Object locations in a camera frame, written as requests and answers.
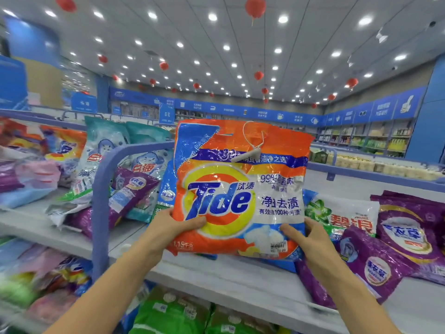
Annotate blue wall sign band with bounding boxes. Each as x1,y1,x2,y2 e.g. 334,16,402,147
111,85,426,131

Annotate far wall racks with goods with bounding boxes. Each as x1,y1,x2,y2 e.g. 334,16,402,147
111,101,418,161

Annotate plain blue detergent bag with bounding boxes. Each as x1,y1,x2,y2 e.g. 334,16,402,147
114,278,158,334

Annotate purple detergent bag white label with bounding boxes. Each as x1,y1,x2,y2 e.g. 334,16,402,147
66,169,161,238
295,226,418,309

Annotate teal Baimao bag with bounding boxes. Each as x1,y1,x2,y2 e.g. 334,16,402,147
125,146,175,223

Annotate person's right forearm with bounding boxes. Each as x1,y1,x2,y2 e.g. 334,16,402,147
316,275,401,334

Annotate large orange detergent bag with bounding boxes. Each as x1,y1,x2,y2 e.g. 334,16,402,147
0,118,50,159
170,120,315,260

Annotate blue aisle sign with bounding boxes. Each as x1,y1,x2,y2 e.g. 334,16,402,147
70,92,98,113

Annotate beige pillar blue top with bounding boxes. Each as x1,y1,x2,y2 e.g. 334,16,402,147
6,17,64,109

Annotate small orange Tide bag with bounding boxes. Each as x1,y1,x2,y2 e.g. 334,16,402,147
38,125,88,185

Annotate hanging red lanterns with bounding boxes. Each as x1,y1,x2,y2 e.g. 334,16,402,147
56,0,360,109

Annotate row of pale bottles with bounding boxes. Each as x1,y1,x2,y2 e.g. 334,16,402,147
309,146,445,182

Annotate person's right hand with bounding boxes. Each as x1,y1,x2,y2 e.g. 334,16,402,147
280,218,342,290

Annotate person's left hand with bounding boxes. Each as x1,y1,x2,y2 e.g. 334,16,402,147
142,208,207,266

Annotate ceiling spotlights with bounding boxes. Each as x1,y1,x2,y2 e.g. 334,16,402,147
0,3,411,91

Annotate clear green-print detergent bag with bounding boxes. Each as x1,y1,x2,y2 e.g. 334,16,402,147
45,201,91,228

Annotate grey shelf with blue frame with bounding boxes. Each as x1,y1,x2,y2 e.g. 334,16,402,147
0,108,445,334

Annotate stack of green bags below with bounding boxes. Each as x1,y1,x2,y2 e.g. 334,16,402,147
128,285,279,334

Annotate purple detergent bag gold oval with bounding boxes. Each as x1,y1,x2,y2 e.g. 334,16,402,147
370,191,445,286

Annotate person's left forearm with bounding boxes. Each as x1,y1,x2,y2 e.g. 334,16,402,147
45,254,175,334

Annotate small blue hanging sign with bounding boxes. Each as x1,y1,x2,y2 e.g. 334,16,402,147
159,101,176,125

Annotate white green detergent bag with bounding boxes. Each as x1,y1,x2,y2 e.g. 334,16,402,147
305,194,381,237

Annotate pink purple detergent bag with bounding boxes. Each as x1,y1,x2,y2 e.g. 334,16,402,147
0,160,62,210

